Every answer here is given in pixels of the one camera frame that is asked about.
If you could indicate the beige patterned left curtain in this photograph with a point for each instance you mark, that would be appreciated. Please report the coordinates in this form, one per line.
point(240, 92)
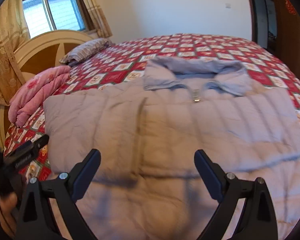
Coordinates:
point(13, 33)

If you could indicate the striped grey pillow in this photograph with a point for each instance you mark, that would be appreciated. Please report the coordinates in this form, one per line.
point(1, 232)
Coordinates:
point(85, 51)

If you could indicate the lavender quilted down jacket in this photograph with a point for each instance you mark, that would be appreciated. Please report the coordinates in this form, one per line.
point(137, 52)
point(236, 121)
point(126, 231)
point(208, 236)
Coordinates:
point(148, 129)

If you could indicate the brown wooden door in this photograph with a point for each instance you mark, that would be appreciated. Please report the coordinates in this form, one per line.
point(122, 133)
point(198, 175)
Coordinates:
point(287, 47)

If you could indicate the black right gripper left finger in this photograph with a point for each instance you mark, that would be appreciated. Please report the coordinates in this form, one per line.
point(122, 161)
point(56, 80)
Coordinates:
point(36, 219)

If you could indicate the red patchwork bear bedspread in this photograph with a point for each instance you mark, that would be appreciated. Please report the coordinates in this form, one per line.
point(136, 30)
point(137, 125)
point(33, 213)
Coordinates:
point(127, 61)

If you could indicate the pink folded quilt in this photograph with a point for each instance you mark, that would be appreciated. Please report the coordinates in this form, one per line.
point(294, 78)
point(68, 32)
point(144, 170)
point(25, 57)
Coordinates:
point(34, 92)

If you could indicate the person's left hand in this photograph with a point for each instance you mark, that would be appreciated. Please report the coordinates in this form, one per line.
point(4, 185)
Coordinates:
point(7, 222)

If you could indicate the window with blue glass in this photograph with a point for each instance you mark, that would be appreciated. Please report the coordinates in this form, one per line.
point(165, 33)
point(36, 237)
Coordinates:
point(43, 16)

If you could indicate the dark wooden door frame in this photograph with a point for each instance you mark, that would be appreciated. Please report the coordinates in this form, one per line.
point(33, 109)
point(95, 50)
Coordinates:
point(259, 19)

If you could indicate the cream wooden headboard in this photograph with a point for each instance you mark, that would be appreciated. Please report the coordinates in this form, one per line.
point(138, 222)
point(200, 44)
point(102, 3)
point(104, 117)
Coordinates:
point(37, 55)

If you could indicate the red paper door decoration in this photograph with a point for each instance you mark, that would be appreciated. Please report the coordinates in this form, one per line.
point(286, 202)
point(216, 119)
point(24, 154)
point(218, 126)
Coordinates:
point(290, 7)

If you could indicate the beige patterned curtain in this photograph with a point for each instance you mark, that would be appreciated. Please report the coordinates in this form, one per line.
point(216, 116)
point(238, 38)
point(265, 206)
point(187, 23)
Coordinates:
point(98, 18)
point(13, 33)

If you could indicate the beige patterned right curtain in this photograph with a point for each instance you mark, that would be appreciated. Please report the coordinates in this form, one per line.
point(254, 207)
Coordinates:
point(98, 18)

